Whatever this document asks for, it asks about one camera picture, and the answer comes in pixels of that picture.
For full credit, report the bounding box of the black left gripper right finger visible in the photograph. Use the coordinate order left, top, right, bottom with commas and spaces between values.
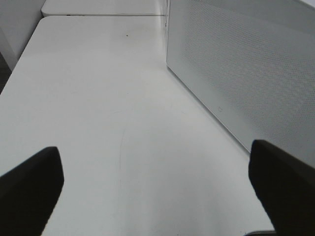
248, 140, 315, 236

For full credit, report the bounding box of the white microwave door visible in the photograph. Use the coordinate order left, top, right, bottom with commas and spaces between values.
166, 0, 315, 166

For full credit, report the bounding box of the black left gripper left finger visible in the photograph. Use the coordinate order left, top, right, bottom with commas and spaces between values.
0, 147, 64, 236

